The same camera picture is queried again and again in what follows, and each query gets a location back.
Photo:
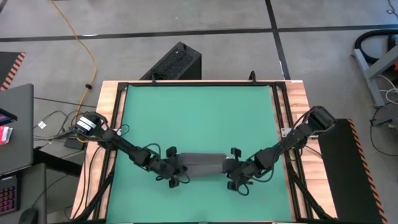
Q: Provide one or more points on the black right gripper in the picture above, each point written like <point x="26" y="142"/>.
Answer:
<point x="242" y="169"/>

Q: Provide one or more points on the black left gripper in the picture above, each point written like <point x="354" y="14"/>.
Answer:
<point x="166" y="168"/>

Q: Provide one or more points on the grey terry towel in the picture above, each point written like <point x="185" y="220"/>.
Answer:
<point x="205" y="165"/>

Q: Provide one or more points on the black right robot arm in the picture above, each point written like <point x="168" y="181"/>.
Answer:
<point x="295" y="137"/>

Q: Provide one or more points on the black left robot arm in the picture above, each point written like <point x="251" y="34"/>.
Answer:
<point x="127" y="147"/>

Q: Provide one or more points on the green table mat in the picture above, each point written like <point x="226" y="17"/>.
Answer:
<point x="202" y="109"/>

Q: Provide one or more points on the black table clamp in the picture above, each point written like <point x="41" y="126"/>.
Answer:
<point x="252" y="77"/>

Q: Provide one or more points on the black computer tower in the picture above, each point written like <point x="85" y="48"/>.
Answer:
<point x="177" y="62"/>

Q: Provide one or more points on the black power brick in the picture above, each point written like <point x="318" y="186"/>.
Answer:
<point x="74" y="143"/>

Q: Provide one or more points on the black orange-striped floor mat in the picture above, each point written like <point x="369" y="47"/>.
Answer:
<point x="342" y="174"/>
<point x="7" y="67"/>

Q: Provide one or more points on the black desk beam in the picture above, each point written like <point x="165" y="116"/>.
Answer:
<point x="56" y="161"/>

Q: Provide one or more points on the dark grey side desk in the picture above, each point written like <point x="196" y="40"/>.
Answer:
<point x="31" y="193"/>

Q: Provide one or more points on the black computer mouse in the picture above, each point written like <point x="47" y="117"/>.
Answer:
<point x="28" y="216"/>

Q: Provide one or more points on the grey desk top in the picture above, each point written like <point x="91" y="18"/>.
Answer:
<point x="18" y="140"/>

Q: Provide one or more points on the grey metal stand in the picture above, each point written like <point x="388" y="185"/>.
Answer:
<point x="370" y="77"/>

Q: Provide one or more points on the black keyboard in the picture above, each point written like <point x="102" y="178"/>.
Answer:
<point x="7" y="196"/>

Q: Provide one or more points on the red white packet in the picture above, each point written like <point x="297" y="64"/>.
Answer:
<point x="4" y="135"/>

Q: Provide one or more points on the dark tablet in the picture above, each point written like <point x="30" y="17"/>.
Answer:
<point x="6" y="116"/>

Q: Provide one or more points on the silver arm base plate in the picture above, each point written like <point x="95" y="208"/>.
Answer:
<point x="285" y="132"/>
<point x="117" y="132"/>

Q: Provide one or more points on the black aluminium table frame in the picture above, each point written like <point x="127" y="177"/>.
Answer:
<point x="122" y="85"/>

